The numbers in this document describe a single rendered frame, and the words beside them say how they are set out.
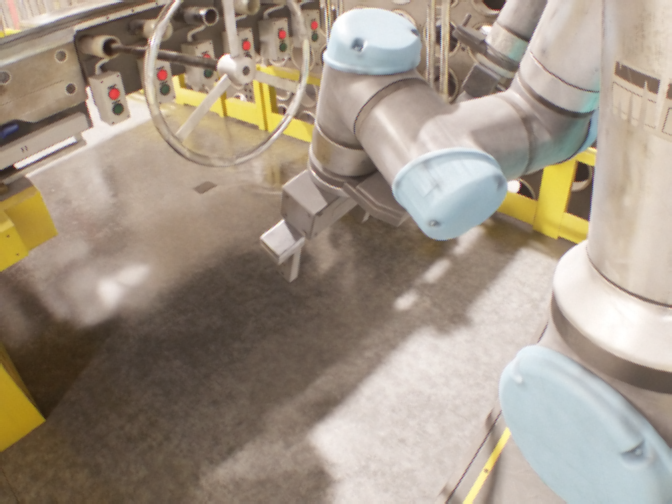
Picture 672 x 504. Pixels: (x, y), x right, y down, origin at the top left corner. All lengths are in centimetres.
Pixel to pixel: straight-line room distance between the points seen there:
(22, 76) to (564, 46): 142
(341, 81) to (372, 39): 4
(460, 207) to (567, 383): 15
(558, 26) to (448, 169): 14
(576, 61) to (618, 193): 19
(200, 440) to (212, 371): 24
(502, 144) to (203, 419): 116
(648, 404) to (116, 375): 148
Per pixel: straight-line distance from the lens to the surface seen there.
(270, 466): 127
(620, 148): 21
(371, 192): 46
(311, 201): 49
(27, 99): 158
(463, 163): 34
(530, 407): 27
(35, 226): 142
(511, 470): 91
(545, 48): 40
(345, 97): 40
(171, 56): 112
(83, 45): 156
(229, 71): 92
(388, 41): 39
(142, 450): 139
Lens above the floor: 111
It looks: 38 degrees down
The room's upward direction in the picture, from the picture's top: 4 degrees counter-clockwise
